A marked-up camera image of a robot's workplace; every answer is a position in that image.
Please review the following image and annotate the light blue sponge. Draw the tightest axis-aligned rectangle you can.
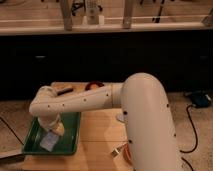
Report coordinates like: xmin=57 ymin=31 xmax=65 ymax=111
xmin=40 ymin=132 xmax=59 ymax=152

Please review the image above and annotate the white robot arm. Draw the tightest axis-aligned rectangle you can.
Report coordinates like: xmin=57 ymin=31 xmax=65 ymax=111
xmin=29 ymin=73 xmax=183 ymax=171

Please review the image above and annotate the green plastic tray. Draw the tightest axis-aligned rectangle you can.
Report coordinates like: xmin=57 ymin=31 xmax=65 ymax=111
xmin=22 ymin=112 xmax=81 ymax=155

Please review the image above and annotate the black brush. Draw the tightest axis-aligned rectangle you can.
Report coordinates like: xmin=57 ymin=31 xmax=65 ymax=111
xmin=57 ymin=87 xmax=73 ymax=96

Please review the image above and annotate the red bowl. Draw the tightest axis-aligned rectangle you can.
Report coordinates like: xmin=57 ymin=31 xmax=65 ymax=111
xmin=85 ymin=82 xmax=104 ymax=91

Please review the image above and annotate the small metal cube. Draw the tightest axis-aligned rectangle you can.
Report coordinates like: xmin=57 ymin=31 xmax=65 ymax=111
xmin=111 ymin=149 xmax=120 ymax=158

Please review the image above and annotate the light blue plate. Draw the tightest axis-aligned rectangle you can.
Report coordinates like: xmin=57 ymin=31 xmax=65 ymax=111
xmin=116 ymin=114 xmax=125 ymax=123

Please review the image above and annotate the orange bowl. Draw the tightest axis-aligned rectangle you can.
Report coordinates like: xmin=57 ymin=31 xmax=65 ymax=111
xmin=123 ymin=144 xmax=132 ymax=165

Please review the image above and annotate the dark blue floor device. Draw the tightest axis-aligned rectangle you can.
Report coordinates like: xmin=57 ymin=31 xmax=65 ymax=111
xmin=189 ymin=92 xmax=212 ymax=108

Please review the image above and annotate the long wooden shelf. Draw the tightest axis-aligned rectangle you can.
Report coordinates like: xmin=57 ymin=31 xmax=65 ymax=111
xmin=0 ymin=17 xmax=213 ymax=36

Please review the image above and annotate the thin black cable left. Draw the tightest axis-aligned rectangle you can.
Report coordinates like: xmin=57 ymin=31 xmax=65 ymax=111
xmin=0 ymin=116 xmax=25 ymax=147

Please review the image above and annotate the wooden post left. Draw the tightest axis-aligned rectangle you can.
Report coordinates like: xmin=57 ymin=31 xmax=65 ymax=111
xmin=60 ymin=0 xmax=73 ymax=31

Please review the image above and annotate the wooden post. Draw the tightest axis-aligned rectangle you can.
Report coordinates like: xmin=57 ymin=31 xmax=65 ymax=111
xmin=122 ymin=0 xmax=133 ymax=29
xmin=60 ymin=0 xmax=73 ymax=31

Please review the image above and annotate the black floor cable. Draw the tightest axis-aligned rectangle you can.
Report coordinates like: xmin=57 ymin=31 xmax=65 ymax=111
xmin=179 ymin=104 xmax=199 ymax=171

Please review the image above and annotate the wooden post right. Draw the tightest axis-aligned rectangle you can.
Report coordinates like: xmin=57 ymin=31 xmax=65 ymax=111
xmin=122 ymin=0 xmax=133 ymax=29

